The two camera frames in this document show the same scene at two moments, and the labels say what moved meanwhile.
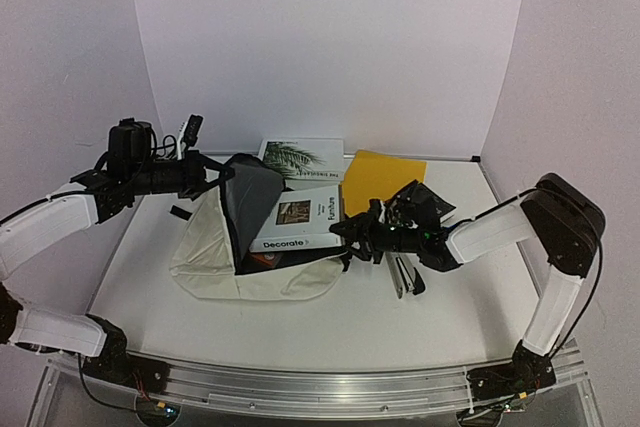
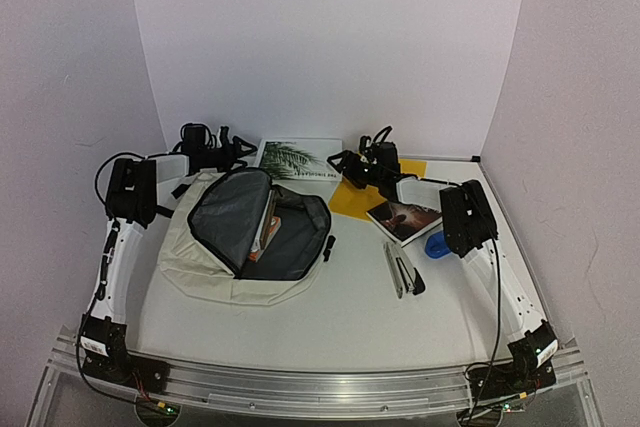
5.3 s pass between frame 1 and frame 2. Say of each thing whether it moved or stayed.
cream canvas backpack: moved
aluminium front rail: stayed
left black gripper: moved
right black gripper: moved
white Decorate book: moved
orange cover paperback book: moved
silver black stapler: stayed
